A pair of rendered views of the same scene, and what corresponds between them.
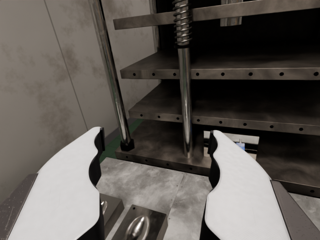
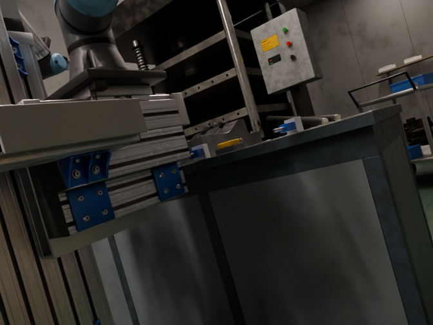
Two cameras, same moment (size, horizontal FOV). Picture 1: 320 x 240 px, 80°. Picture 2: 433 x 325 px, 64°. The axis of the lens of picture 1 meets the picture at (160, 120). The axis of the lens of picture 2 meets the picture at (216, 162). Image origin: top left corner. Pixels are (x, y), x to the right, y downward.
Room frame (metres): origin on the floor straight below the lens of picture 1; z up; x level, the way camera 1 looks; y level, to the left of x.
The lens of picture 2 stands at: (-1.52, -0.87, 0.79)
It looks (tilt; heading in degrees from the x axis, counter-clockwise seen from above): 1 degrees down; 9
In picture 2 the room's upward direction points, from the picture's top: 16 degrees counter-clockwise
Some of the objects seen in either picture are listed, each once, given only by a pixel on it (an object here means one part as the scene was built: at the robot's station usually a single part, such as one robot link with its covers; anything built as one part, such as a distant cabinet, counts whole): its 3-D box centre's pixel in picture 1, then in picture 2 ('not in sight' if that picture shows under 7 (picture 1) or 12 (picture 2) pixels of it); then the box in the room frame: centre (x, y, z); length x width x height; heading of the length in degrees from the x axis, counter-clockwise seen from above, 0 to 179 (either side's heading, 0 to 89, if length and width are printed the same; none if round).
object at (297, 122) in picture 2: not in sight; (285, 128); (-0.25, -0.94, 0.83); 0.13 x 0.05 x 0.05; 138
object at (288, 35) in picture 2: not in sight; (310, 140); (0.63, -1.10, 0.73); 0.30 x 0.22 x 1.47; 65
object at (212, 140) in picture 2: not in sight; (211, 142); (0.09, -0.61, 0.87); 0.50 x 0.26 x 0.14; 155
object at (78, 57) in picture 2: not in sight; (97, 66); (-0.71, -0.52, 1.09); 0.15 x 0.15 x 0.10
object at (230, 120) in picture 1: (227, 95); (212, 128); (1.19, -0.47, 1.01); 1.10 x 0.74 x 0.05; 65
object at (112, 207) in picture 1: (99, 216); not in sight; (0.53, 0.30, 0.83); 0.17 x 0.13 x 0.06; 155
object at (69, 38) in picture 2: not in sight; (84, 19); (-0.72, -0.52, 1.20); 0.13 x 0.12 x 0.14; 34
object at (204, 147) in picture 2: not in sight; (194, 154); (-0.28, -0.60, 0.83); 0.13 x 0.05 x 0.05; 161
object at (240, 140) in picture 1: (232, 124); not in sight; (1.05, -0.46, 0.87); 0.50 x 0.27 x 0.17; 155
